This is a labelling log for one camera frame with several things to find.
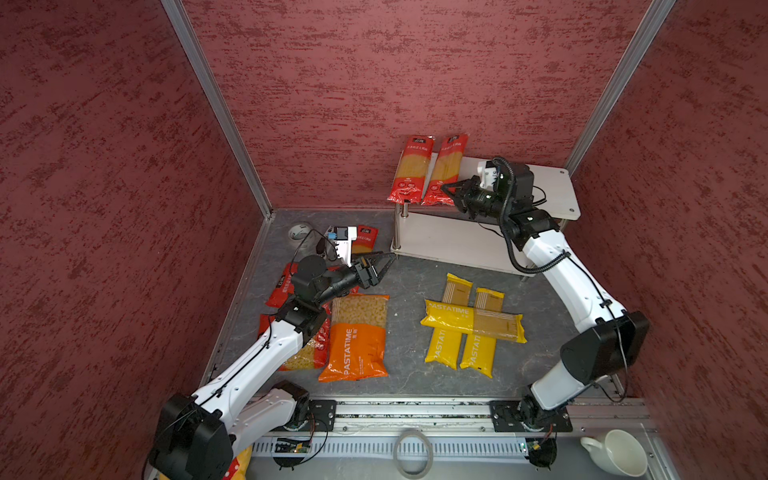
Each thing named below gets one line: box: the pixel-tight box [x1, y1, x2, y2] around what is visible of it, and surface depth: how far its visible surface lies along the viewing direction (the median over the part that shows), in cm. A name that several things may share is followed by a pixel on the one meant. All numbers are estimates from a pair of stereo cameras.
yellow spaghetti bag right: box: [460, 287, 505, 379], surface depth 87 cm
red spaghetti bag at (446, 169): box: [421, 133, 468, 206], surface depth 79 cm
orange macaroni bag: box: [318, 294, 391, 382], surface depth 85 cm
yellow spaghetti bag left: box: [424, 273, 474, 370], surface depth 88 cm
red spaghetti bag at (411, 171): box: [387, 135, 435, 205], surface depth 81 cm
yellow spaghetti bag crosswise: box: [420, 299, 528, 343], surface depth 88 cm
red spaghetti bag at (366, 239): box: [352, 224, 379, 254], surface depth 113 cm
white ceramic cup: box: [580, 429, 648, 478], surface depth 65 cm
